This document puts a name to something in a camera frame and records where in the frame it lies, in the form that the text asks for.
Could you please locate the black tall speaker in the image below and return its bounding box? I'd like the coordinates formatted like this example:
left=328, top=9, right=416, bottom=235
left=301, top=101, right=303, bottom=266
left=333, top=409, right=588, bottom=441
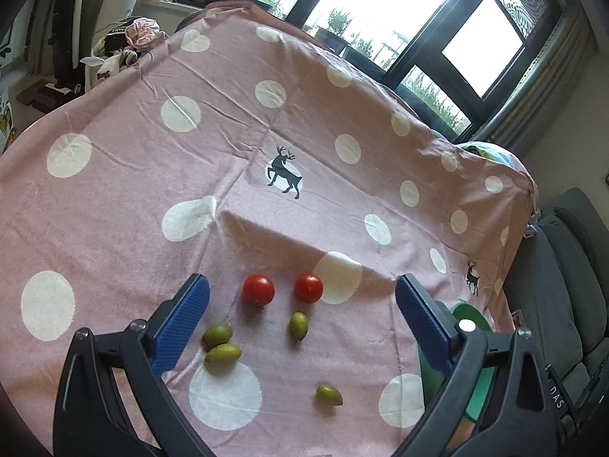
left=51, top=0, right=87, bottom=87

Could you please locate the pink crumpled cloth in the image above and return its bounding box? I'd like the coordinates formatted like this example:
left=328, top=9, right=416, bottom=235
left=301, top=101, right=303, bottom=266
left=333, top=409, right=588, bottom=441
left=124, top=16, right=168, bottom=49

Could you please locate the grey striped curtain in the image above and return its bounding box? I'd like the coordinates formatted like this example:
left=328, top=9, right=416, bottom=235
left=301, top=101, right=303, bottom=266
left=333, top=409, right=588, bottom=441
left=492, top=5, right=600, bottom=153

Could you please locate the grey armchair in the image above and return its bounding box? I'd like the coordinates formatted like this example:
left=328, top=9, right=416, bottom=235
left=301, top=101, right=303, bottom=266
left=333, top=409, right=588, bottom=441
left=499, top=187, right=609, bottom=439

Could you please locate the green olive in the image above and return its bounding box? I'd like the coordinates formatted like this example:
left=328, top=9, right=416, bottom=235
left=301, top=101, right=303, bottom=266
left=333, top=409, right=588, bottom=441
left=289, top=312, right=310, bottom=342
left=202, top=322, right=234, bottom=348
left=316, top=384, right=344, bottom=406
left=204, top=343, right=242, bottom=365

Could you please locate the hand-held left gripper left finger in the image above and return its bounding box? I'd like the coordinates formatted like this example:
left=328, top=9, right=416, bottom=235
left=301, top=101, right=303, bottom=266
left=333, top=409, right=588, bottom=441
left=52, top=273, right=224, bottom=457

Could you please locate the red cherry tomato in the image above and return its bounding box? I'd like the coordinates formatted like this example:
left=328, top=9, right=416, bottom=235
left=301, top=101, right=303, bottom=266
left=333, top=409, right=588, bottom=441
left=294, top=273, right=325, bottom=304
left=242, top=273, right=276, bottom=310

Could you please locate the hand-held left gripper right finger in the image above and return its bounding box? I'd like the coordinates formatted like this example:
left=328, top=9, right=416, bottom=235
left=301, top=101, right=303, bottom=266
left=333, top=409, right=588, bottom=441
left=395, top=273, right=557, bottom=457

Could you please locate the colourful striped fabric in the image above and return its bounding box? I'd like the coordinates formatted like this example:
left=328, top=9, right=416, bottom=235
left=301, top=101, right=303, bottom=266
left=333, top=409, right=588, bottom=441
left=459, top=141, right=524, bottom=174

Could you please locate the black framed window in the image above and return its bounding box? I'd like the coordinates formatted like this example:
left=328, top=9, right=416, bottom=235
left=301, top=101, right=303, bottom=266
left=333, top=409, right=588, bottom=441
left=164, top=0, right=579, bottom=139

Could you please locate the dark brown box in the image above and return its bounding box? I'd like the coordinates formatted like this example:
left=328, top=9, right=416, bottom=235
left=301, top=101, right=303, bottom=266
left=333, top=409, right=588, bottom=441
left=16, top=81, right=79, bottom=115

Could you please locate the pink polka dot cloth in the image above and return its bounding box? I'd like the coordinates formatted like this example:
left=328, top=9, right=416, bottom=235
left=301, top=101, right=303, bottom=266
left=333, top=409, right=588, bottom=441
left=0, top=2, right=538, bottom=457

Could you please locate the white printed bag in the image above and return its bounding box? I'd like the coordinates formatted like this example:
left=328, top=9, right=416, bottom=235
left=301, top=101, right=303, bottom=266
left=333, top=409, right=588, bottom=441
left=81, top=52, right=139, bottom=93

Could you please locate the green plastic bowl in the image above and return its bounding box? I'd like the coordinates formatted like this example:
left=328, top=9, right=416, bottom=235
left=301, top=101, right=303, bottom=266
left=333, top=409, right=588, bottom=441
left=416, top=299, right=496, bottom=427

